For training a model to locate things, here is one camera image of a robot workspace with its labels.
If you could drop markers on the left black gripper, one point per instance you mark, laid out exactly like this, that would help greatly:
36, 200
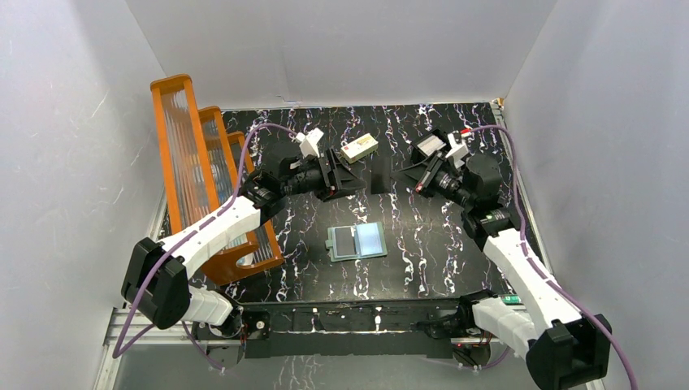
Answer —
328, 175

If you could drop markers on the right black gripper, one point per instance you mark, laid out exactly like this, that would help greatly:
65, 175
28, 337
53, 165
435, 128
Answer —
418, 175

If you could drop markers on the mint green card holder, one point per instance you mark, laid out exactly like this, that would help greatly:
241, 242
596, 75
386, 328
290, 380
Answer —
370, 242

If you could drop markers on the dark credit card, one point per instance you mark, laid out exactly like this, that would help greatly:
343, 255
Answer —
344, 242

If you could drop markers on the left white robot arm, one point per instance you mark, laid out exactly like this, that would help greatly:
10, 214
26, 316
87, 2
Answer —
156, 282

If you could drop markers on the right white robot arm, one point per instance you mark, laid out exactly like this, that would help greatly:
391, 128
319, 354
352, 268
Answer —
562, 348

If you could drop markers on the black card tray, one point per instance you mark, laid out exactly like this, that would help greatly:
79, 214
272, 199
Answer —
418, 158

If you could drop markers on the silver credit card in tray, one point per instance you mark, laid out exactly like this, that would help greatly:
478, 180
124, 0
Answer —
430, 145

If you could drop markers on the small cream cardboard box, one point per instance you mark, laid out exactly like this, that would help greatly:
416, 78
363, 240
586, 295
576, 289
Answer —
359, 148

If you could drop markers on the orange acrylic file rack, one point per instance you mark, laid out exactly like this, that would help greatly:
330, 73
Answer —
199, 166

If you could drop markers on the green white marker pen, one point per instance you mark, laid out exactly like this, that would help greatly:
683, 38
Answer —
511, 299

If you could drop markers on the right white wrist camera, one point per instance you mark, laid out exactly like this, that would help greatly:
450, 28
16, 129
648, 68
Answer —
458, 149

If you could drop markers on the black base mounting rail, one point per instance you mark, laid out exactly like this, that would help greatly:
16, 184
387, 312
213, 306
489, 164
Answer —
436, 328

